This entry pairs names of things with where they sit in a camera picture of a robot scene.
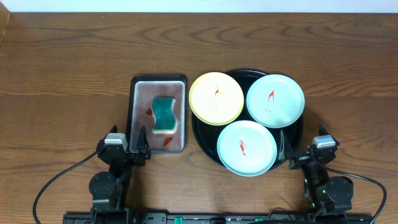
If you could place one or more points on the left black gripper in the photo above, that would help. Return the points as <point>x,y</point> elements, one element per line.
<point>125,155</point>

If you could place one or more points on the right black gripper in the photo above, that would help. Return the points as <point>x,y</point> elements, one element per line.
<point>285,147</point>

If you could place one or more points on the green scrub sponge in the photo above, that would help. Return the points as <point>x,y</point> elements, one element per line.
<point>163,112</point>

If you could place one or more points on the light green plate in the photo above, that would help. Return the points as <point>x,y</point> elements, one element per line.
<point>275,101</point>
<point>246,148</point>

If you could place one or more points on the yellow plate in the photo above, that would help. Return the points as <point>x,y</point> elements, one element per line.
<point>216,98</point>

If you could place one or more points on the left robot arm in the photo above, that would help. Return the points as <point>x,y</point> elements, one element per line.
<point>109,189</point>

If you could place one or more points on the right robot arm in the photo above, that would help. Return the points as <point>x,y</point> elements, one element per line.
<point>328,196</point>

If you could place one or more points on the rectangular black soapy tray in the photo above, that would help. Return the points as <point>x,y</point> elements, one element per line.
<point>143,90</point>

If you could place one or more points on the round black tray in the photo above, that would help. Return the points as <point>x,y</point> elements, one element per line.
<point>207,135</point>

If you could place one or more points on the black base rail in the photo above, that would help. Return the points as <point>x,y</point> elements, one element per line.
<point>163,218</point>

